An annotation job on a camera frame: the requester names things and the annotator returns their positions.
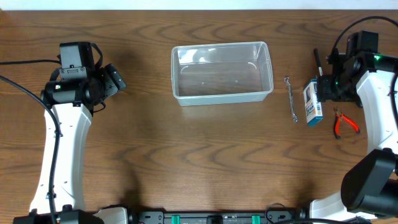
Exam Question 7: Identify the blue white screwdriver box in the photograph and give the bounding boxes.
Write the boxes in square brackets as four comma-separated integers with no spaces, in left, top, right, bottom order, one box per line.
[303,78,323,126]

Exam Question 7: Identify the clear plastic storage container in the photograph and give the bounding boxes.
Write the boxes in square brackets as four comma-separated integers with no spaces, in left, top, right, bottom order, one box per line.
[171,42,274,106]

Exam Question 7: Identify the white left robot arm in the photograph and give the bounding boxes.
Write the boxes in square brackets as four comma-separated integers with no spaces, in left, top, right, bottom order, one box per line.
[13,42,133,223]

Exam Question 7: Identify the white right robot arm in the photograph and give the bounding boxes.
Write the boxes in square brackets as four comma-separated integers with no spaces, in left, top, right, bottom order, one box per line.
[308,52,397,221]

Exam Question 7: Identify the silver double ended wrench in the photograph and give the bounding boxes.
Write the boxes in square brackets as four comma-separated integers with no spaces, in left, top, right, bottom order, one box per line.
[284,77,299,123]

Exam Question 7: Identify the red handled pliers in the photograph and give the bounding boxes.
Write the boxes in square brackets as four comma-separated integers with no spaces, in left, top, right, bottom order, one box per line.
[333,106,361,140]

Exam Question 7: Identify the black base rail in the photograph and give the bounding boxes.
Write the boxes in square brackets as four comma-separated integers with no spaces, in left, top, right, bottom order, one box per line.
[136,208,371,224]

